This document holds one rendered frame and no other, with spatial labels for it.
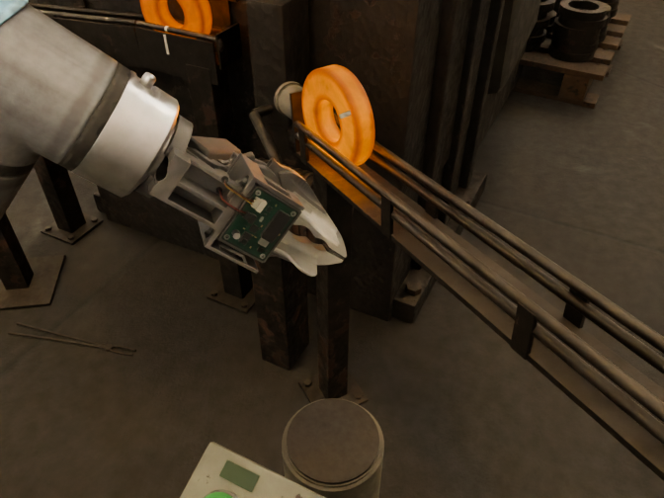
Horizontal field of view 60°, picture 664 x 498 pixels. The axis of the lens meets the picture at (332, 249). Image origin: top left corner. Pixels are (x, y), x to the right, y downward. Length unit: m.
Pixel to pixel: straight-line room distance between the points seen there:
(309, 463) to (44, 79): 0.47
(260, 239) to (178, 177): 0.08
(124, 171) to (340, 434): 0.41
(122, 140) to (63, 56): 0.07
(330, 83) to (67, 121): 0.48
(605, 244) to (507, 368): 0.61
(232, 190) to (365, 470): 0.37
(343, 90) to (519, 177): 1.37
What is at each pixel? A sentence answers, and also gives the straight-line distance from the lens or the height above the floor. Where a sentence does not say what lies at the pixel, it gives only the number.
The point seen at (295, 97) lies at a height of 0.71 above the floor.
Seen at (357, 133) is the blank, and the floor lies 0.72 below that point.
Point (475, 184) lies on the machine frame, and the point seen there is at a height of 0.07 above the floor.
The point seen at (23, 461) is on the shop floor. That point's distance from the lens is 1.44.
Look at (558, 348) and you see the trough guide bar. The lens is 0.57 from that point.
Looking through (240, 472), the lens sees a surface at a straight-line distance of 0.58.
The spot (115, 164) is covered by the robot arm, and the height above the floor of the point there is 0.90.
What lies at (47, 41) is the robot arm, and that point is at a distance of 0.45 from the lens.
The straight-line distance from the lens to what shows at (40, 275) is 1.82.
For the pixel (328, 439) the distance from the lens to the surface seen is 0.71.
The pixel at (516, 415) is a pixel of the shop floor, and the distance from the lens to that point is 1.40.
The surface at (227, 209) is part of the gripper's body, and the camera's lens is 0.46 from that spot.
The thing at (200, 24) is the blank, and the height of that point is 0.73.
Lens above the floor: 1.13
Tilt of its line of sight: 41 degrees down
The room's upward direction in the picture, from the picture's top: straight up
